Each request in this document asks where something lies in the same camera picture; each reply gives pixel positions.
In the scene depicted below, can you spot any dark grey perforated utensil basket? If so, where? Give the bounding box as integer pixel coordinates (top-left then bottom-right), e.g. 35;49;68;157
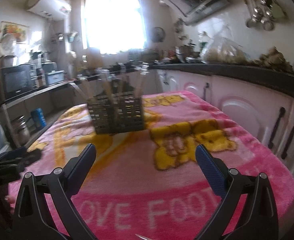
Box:
87;92;145;134

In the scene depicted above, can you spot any wooden chopsticks pair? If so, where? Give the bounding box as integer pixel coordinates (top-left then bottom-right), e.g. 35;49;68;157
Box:
134;62;149;98

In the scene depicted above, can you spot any black kitchen countertop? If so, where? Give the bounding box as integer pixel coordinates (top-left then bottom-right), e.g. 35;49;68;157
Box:
81;62;294;104

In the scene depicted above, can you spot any metal lidded jar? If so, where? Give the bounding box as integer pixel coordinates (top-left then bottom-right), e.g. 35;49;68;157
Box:
11;115;31;146

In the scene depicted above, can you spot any blue cylindrical canister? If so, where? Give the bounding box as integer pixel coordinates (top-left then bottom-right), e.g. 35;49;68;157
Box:
31;108;46;129

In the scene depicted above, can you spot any black microwave oven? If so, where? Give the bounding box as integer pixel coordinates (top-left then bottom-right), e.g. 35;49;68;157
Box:
1;63;36;100

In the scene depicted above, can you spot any white storage box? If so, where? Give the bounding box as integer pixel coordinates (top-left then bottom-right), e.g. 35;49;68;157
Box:
45;70;65;86

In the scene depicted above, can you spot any pink orange cartoon blanket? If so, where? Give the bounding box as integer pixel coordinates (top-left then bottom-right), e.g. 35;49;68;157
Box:
7;90;294;240

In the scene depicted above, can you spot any ginger root pile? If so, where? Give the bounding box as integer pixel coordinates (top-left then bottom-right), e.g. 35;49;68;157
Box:
250;47;294;74

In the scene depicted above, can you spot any white water heater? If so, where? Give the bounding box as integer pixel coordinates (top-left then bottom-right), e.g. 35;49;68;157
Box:
25;0;71;21

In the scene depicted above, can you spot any plastic bag of food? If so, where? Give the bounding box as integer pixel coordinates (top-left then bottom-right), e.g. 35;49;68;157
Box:
201;24;247;64

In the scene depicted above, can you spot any steel cooking pot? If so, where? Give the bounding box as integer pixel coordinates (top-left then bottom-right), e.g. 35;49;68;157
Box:
175;44;194;63

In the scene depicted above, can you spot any hanging utensil rack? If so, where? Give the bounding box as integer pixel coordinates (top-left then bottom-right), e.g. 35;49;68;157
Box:
242;0;288;31

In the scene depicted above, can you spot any fruit picture on wall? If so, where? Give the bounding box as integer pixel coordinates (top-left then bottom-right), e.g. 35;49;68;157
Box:
0;21;29;44

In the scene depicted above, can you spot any round wall fan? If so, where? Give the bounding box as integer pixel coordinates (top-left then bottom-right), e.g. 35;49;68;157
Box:
150;27;166;43

